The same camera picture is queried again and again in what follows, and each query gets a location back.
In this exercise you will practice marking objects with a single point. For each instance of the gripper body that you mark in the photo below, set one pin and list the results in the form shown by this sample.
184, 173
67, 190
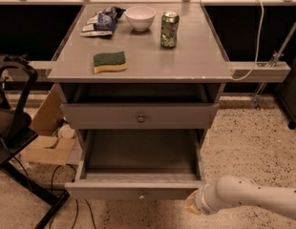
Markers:
201, 199

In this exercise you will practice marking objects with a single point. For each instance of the grey drawer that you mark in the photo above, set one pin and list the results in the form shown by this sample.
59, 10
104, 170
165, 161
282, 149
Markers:
139, 115
138, 164

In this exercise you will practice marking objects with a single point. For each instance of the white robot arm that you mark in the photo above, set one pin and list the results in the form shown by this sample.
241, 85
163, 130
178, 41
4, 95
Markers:
231, 192

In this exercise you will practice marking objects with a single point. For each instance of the grey drawer cabinet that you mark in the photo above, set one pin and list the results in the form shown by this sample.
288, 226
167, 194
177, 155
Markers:
196, 44

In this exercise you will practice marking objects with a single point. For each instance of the grey top drawer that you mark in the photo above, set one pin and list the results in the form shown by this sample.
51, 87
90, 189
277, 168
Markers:
139, 115

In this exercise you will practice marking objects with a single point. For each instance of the white plastic roll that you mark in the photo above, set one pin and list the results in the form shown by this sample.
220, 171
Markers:
66, 132

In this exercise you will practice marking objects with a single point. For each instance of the dark cabinet at right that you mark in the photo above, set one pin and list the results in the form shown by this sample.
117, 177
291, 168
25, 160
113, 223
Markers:
287, 95

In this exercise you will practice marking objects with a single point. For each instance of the cardboard box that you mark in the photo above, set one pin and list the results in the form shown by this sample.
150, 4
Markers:
48, 148

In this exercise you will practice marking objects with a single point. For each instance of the green yellow sponge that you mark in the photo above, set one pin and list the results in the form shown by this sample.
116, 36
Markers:
109, 62

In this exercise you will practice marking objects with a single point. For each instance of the metal clamp rod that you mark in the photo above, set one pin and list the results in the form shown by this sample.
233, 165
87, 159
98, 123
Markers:
271, 64

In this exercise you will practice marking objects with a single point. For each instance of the green soda can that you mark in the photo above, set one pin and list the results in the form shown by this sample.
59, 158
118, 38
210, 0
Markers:
169, 29

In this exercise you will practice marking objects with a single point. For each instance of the white ceramic bowl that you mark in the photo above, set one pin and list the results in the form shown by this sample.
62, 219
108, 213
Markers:
140, 18

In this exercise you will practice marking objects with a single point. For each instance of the blue chip bag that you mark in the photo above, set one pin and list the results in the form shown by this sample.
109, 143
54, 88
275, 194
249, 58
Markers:
103, 23

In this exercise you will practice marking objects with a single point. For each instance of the black chair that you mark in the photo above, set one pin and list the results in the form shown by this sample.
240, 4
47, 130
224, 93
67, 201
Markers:
16, 134

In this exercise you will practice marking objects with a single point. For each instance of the grey horizontal rail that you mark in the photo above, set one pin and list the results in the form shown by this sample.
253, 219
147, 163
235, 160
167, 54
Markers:
217, 72

